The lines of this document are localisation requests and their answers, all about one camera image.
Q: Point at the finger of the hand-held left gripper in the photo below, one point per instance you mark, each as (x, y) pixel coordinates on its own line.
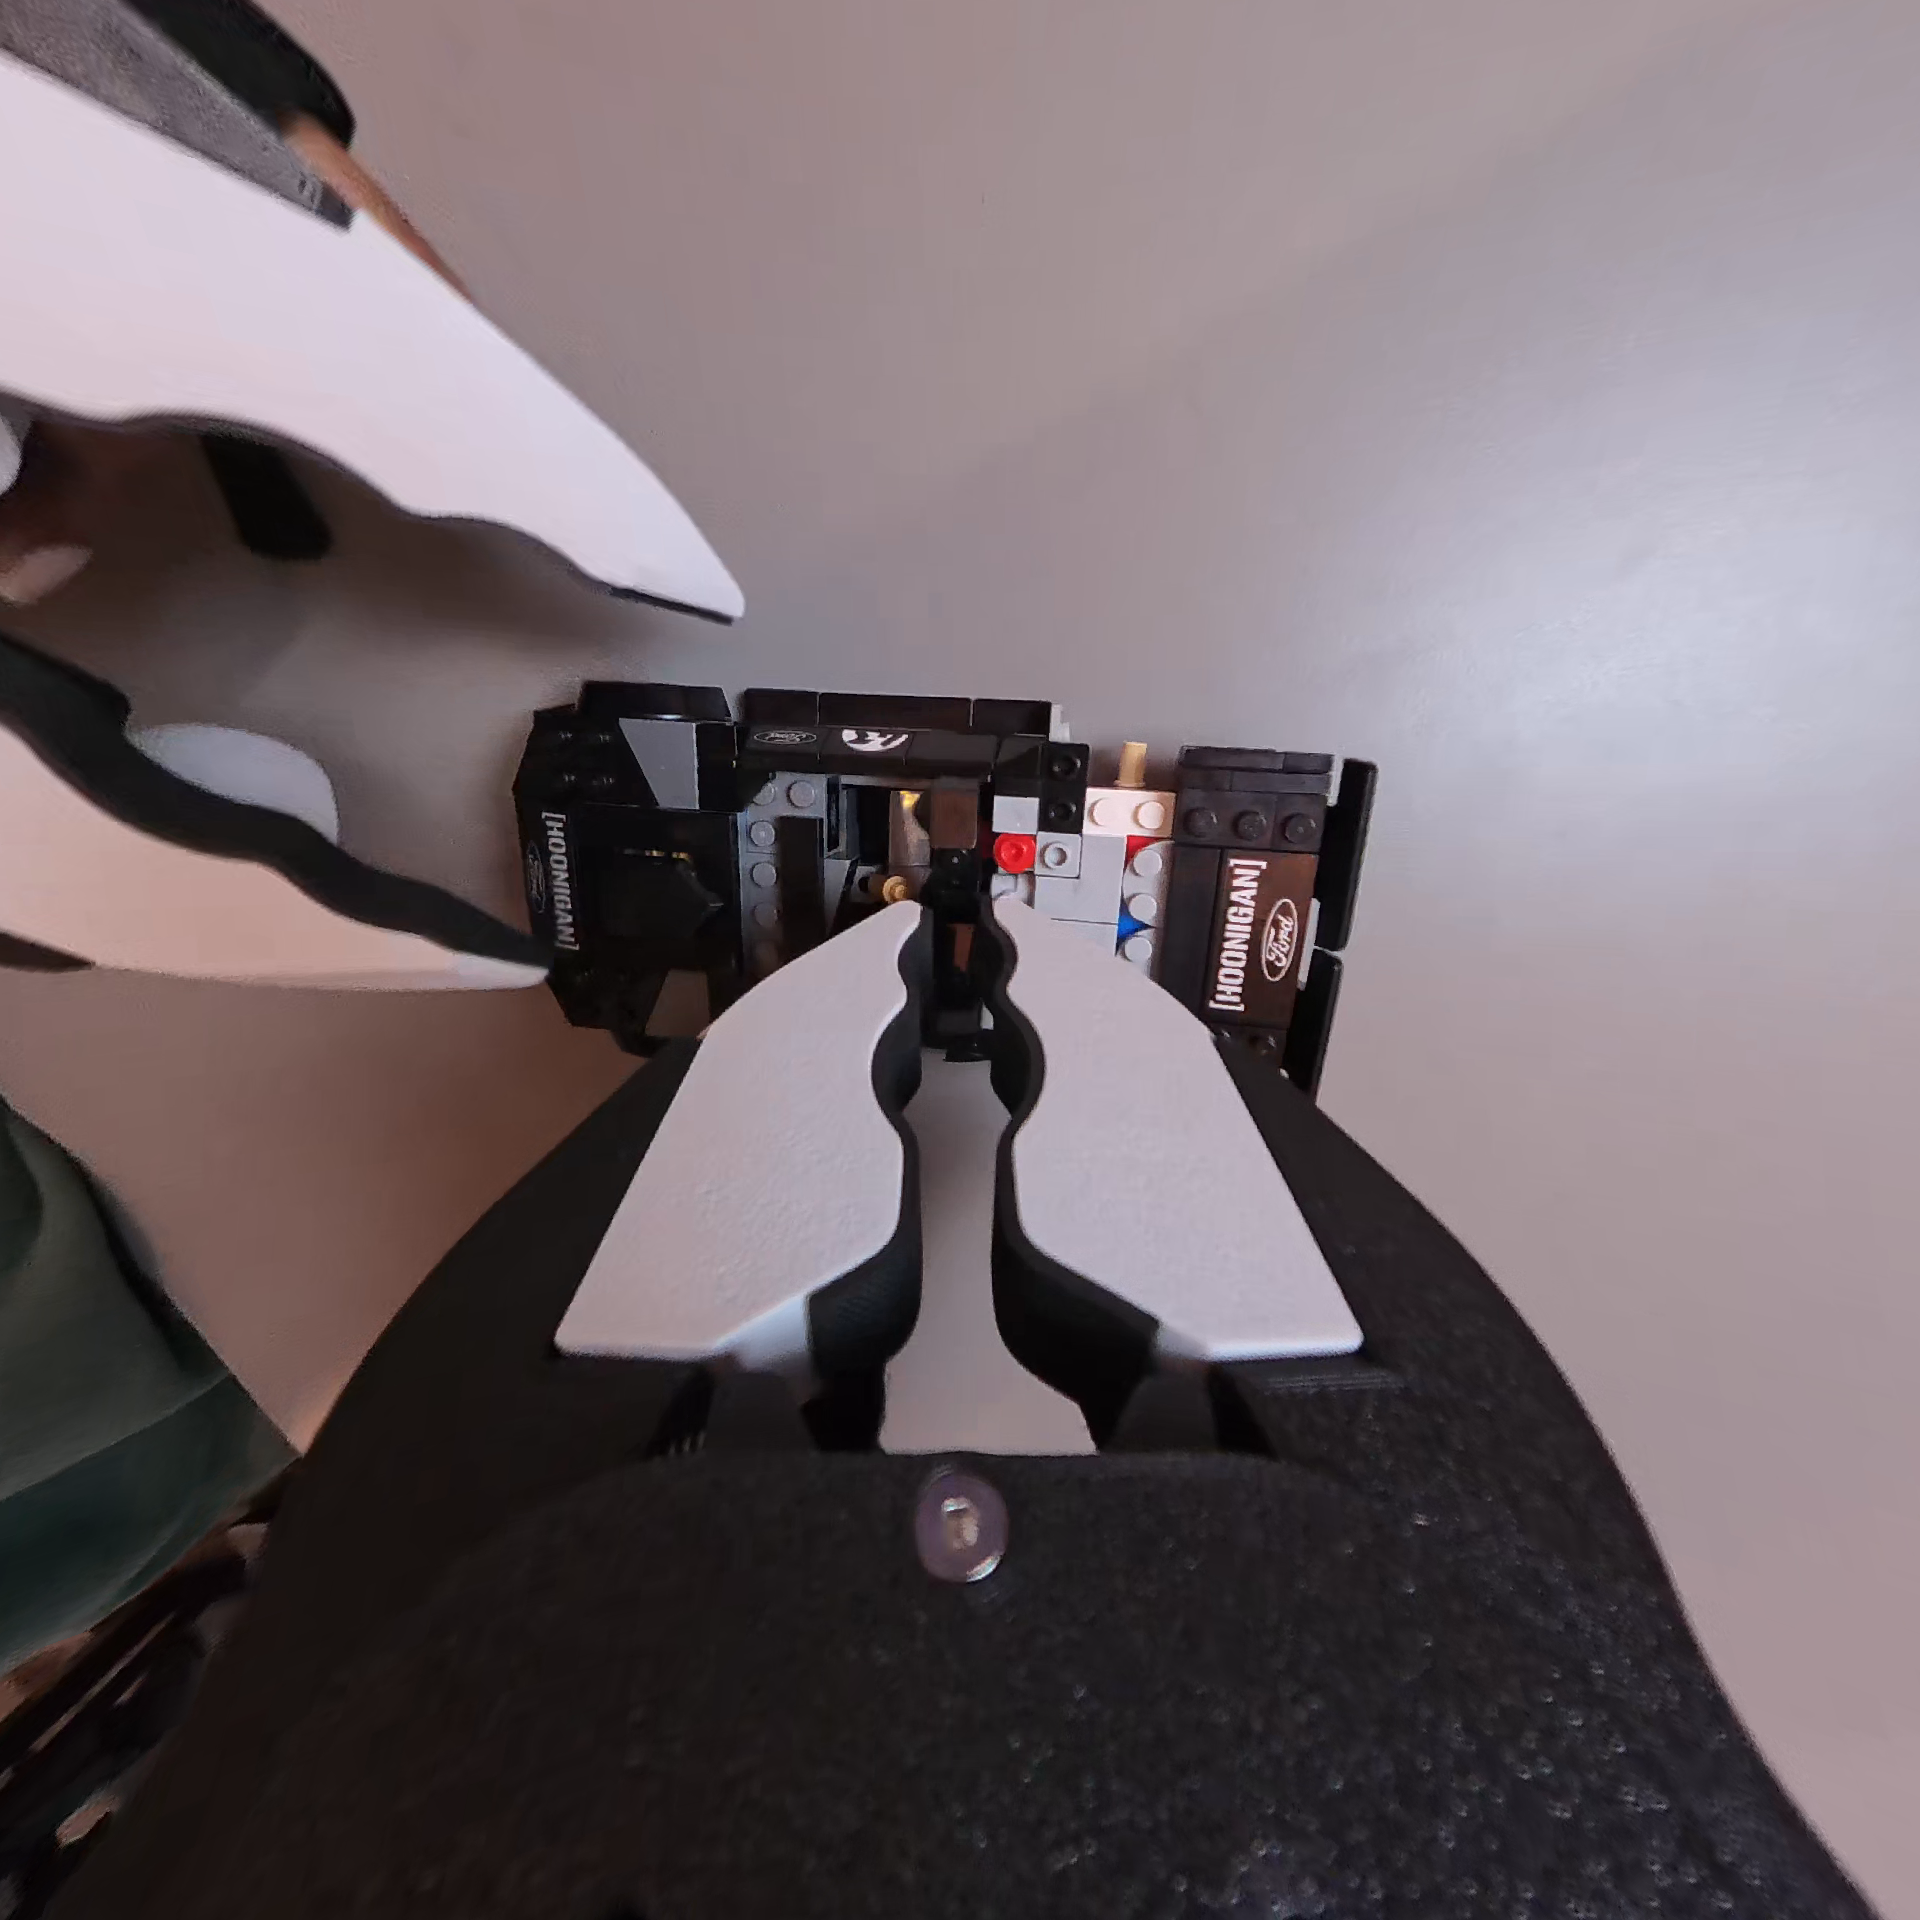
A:
(241, 902)
(331, 362)

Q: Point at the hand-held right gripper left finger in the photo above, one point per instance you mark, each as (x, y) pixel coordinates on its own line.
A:
(750, 1172)

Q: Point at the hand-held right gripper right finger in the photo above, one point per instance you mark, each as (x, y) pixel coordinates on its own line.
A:
(1186, 1172)

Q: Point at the long black lego plate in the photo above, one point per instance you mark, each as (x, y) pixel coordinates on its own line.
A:
(960, 961)

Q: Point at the black lego car model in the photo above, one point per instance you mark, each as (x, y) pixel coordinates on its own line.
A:
(750, 827)

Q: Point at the person's left hand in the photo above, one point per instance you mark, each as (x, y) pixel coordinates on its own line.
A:
(375, 212)

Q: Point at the person's green sweatshirt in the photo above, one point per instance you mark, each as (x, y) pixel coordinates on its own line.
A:
(106, 1381)

